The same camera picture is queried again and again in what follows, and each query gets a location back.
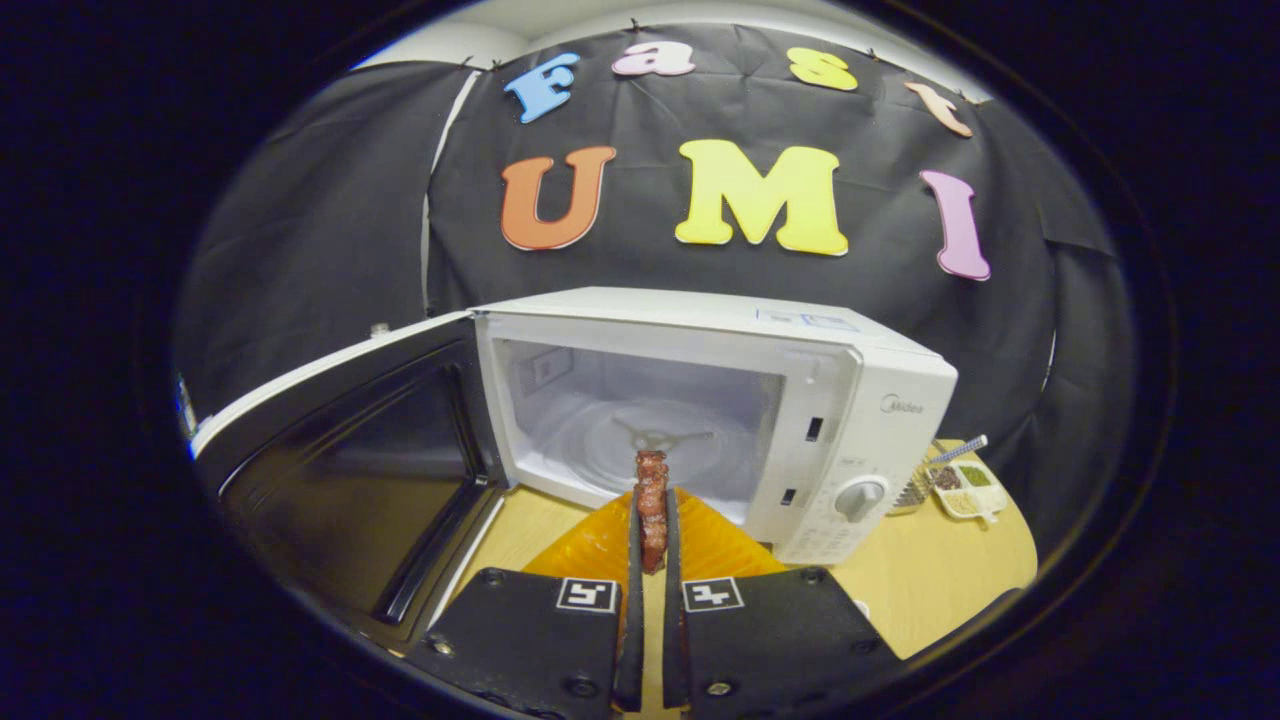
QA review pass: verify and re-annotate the white microwave oven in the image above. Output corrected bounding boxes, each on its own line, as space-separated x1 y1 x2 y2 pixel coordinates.
190 287 959 641

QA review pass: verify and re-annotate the metal spoon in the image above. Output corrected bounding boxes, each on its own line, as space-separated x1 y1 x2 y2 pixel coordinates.
930 434 990 467

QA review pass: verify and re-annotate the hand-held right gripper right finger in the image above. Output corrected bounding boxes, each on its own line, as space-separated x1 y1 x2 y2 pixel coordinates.
660 488 901 720

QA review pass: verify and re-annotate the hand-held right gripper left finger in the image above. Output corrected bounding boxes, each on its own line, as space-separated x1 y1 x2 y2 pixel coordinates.
405 488 647 720

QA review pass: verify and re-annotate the divided cream condiment dish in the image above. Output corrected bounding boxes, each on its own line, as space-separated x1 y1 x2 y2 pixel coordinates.
925 458 1009 527

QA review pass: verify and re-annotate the reddish brown meat skewer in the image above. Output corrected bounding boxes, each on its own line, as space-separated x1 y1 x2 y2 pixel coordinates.
635 450 669 574

